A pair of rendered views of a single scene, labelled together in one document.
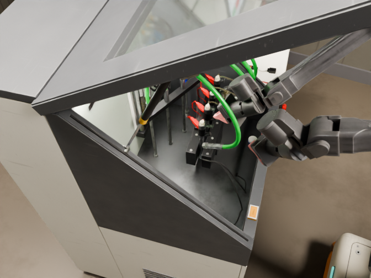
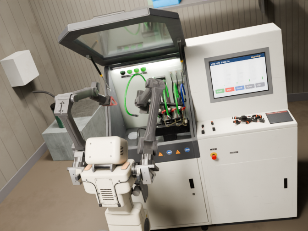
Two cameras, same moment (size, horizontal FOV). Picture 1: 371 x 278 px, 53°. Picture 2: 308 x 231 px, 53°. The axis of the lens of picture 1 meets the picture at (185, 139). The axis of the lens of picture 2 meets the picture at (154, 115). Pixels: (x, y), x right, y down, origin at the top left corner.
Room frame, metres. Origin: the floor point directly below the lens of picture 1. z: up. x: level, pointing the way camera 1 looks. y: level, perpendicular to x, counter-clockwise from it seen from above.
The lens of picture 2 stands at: (0.60, -2.27, 2.21)
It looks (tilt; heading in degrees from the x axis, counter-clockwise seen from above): 27 degrees down; 83
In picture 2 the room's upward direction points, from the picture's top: 13 degrees counter-clockwise
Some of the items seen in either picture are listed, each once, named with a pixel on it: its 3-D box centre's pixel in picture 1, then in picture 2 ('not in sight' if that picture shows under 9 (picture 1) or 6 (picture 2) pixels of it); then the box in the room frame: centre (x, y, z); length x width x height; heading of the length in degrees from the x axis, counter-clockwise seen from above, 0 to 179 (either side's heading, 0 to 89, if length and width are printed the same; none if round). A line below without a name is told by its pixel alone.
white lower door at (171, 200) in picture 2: not in sight; (163, 195); (0.78, -0.30, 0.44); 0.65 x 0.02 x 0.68; 162
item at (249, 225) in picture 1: (259, 174); (153, 153); (0.79, -0.29, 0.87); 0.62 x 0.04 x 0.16; 162
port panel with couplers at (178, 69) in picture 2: not in sight; (177, 83); (1.17, 0.11, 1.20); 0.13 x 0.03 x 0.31; 162
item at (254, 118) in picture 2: not in sight; (248, 118); (1.52, -0.43, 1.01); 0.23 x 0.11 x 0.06; 162
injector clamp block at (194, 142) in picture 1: (208, 133); (168, 130); (0.98, -0.10, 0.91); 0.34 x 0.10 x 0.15; 162
